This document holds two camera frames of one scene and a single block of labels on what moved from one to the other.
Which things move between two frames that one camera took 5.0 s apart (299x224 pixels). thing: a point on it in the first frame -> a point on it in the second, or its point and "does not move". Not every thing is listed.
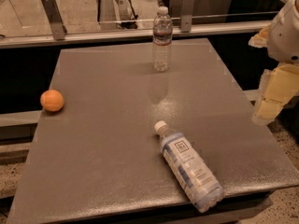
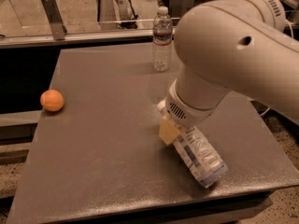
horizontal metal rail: (135, 37) does not move
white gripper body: (286, 36) -> (183, 113)
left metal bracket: (53, 13) does not move
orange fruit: (51, 100) does not move
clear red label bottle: (162, 41) does not move
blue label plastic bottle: (202, 187) -> (199, 152)
